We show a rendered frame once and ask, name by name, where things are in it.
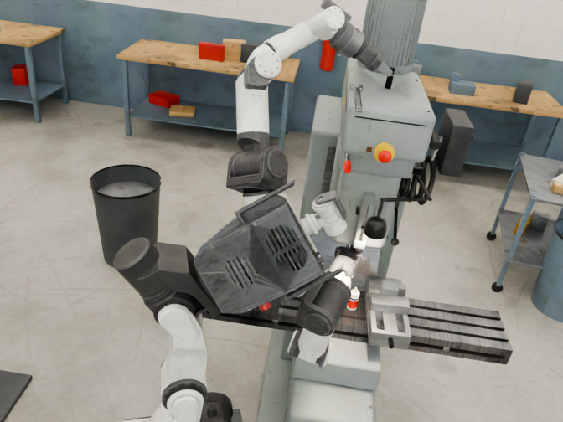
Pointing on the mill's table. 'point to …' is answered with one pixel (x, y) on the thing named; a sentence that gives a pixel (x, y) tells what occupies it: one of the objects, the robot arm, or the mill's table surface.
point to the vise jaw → (389, 304)
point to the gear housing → (360, 163)
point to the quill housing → (347, 194)
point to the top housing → (386, 115)
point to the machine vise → (379, 337)
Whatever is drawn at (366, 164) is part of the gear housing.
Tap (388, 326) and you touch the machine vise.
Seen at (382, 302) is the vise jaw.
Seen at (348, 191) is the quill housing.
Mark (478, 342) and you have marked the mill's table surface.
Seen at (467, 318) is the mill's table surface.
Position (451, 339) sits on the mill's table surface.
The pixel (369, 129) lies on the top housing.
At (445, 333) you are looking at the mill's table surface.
